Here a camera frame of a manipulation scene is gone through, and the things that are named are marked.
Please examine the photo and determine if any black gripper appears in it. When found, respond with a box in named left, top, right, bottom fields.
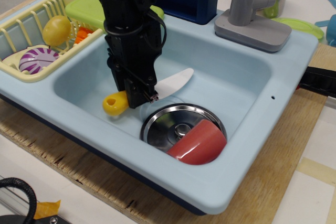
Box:
left=99, top=0, right=166, bottom=109

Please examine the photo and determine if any yellow handled toy knife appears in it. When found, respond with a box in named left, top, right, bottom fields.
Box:
left=102, top=68, right=194, bottom=116

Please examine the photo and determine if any green plastic cutting board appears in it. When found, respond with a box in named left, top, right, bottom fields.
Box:
left=66, top=0, right=164, bottom=35

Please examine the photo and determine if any wooden base board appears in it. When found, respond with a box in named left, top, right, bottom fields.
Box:
left=0, top=42, right=336, bottom=224

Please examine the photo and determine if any steel pot lid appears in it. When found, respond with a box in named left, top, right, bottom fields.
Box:
left=140, top=103, right=227, bottom=153

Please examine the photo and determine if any orange toy carrot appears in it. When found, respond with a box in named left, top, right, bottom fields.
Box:
left=74, top=27, right=94, bottom=44

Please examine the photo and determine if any yellow toy potato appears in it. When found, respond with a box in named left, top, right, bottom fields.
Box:
left=42, top=15, right=71, bottom=47

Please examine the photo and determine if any red plastic cup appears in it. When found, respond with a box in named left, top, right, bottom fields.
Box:
left=167, top=120, right=227, bottom=165

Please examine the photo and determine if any purple toy cabbage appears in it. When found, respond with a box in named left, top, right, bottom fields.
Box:
left=18, top=47, right=59, bottom=74

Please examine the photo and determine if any cream dish rack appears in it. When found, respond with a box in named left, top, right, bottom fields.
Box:
left=1, top=0, right=103, bottom=83

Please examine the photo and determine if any light blue toy sink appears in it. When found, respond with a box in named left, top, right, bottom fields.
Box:
left=1, top=16, right=318, bottom=215

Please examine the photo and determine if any grey toy faucet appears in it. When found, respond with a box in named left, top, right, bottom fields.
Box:
left=214, top=0, right=292, bottom=52

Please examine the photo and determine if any orange tape piece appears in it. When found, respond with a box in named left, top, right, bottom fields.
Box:
left=33, top=200, right=61, bottom=220

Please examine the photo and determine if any green plastic plate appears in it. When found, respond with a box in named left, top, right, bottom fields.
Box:
left=271, top=18, right=324, bottom=41

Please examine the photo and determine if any black clamp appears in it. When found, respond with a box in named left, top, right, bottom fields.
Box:
left=297, top=67, right=335, bottom=98

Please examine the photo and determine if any black cable loop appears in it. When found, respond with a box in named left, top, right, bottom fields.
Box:
left=0, top=177, right=38, bottom=224

